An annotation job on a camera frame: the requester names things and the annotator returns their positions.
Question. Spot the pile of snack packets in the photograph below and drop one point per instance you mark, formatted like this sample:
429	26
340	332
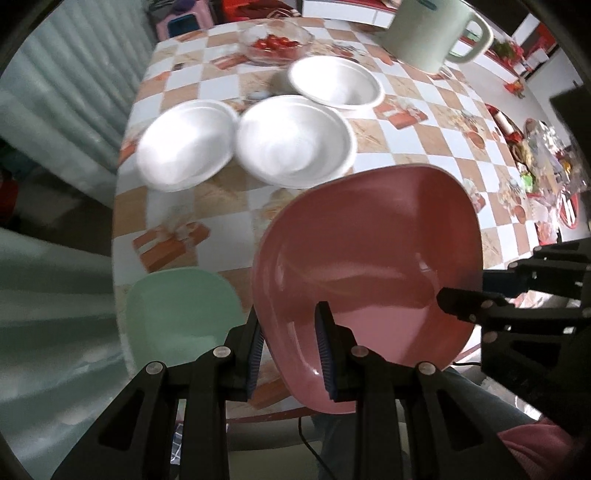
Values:
540	161

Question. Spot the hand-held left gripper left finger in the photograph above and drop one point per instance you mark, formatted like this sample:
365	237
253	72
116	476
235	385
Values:
252	355

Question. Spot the white cabinet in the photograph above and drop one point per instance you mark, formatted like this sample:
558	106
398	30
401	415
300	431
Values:
341	9

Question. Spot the pale green plate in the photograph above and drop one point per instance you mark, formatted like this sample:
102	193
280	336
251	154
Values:
175	314

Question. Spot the person's jeans leg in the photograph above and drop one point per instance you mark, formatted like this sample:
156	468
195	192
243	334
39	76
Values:
480	406

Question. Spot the white plate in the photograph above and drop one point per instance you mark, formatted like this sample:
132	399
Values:
184	143
291	138

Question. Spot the pale green kettle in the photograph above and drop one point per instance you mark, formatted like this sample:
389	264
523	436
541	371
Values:
420	32

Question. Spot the pink plate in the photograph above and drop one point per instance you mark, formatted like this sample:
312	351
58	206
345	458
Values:
369	240

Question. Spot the pale green curtain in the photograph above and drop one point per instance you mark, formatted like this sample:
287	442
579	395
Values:
60	110

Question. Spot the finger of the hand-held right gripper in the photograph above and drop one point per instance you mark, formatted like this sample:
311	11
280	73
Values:
466	307
549	272

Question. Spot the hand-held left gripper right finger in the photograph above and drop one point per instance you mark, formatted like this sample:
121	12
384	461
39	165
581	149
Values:
326	355

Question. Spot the cherry tomatoes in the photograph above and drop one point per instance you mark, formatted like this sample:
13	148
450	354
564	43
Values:
274	43

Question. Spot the person's right forearm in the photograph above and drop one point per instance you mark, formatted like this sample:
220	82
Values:
535	443

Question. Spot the checkered printed tablecloth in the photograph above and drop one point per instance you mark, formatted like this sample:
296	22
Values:
415	138

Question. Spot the glass bowl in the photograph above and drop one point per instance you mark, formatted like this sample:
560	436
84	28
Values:
277	30

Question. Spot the pink plastic stool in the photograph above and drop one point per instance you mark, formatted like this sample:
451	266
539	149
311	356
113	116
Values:
182	25

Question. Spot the white bowl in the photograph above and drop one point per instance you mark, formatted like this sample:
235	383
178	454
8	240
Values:
332	78

